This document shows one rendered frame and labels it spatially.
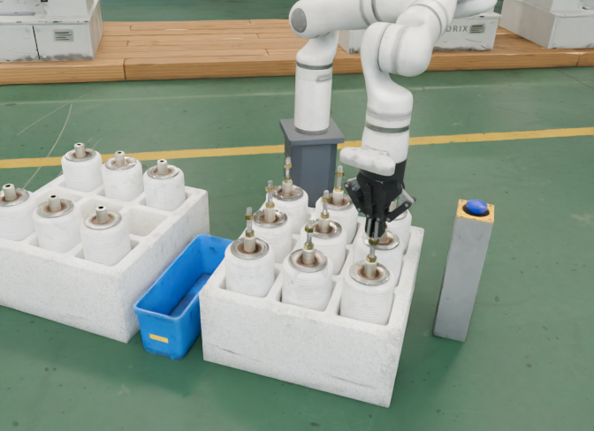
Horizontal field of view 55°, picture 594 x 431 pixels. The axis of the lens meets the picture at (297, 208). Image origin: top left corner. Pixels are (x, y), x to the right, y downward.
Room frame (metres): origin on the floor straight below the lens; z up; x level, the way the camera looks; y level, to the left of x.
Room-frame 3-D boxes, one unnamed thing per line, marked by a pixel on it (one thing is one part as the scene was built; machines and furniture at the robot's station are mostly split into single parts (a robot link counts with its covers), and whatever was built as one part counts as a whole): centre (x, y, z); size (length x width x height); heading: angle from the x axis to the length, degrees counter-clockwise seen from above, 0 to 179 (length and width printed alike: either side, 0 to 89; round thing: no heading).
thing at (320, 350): (1.00, -0.06, 0.09); 0.39 x 0.39 x 0.18; 74
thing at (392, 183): (0.86, -0.14, 0.45); 0.08 x 0.08 x 0.09
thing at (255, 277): (0.92, 0.09, 0.16); 0.10 x 0.10 x 0.18
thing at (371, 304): (0.86, -0.14, 0.16); 0.10 x 0.10 x 0.18
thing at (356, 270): (0.86, -0.14, 0.25); 0.08 x 0.08 x 0.01
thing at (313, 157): (1.42, -0.03, 0.15); 0.15 x 0.15 x 0.30; 13
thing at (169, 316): (1.01, 0.23, 0.06); 0.30 x 0.11 x 0.12; 162
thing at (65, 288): (1.15, 0.47, 0.09); 0.39 x 0.39 x 0.18; 71
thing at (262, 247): (0.92, 0.09, 0.25); 0.08 x 0.08 x 0.01
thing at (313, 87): (1.42, -0.03, 0.39); 0.09 x 0.09 x 0.17; 13
